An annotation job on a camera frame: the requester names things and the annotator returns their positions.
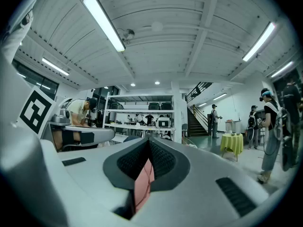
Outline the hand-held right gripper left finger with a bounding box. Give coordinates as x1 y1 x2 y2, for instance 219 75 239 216
40 137 151 222

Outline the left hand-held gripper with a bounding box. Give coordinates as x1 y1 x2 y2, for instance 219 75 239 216
16 86 116 149

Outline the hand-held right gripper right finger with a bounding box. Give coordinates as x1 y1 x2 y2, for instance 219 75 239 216
132 137 270 227

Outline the white metal shelf unit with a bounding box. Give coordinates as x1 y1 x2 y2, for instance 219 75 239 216
103 92 177 142

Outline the round table with yellow cloth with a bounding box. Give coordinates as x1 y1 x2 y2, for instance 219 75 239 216
220 132 244 162

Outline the white appliance with screen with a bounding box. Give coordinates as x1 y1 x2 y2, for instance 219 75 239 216
156 116 171 129

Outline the dark staircase with railing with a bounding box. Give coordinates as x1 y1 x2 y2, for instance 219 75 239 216
185 81 213 137

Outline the white low cabinet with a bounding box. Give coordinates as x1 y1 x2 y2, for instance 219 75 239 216
224 120 242 134

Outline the long ceiling lamp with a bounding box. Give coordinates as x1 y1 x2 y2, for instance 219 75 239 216
42 57 70 76
270 61 294 79
242 22 276 62
83 0 126 52

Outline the dark window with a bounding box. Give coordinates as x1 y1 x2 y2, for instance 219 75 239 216
11 59 60 101

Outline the round ceiling fixture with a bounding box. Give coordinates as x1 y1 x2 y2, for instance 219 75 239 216
121 28 136 43

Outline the person's white shirt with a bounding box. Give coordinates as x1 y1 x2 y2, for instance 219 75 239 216
1 0 45 65

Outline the gold wire chair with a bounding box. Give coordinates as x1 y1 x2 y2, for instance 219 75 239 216
181 136 197 149

